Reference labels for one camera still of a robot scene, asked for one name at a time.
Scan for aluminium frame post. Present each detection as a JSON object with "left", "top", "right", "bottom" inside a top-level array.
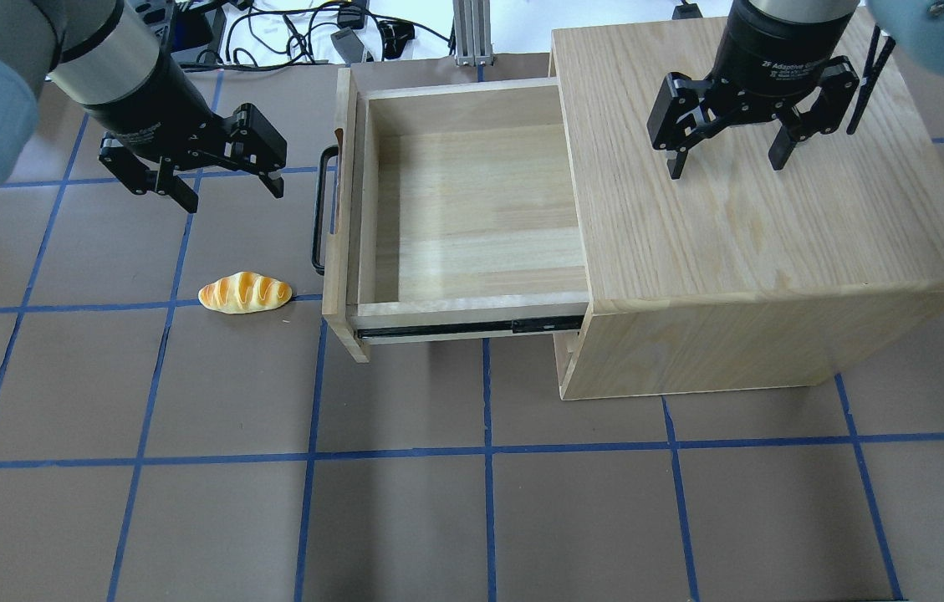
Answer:
[{"left": 452, "top": 0, "right": 495, "bottom": 66}]

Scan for wooden drawer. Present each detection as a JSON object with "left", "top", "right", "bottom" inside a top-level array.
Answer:
[{"left": 322, "top": 68, "right": 589, "bottom": 363}]

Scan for wooden drawer cabinet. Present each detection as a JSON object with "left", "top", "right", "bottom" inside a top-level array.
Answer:
[{"left": 551, "top": 17, "right": 944, "bottom": 400}]

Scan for yellow toy bread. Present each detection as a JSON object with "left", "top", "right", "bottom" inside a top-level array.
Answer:
[{"left": 197, "top": 271, "right": 294, "bottom": 314}]

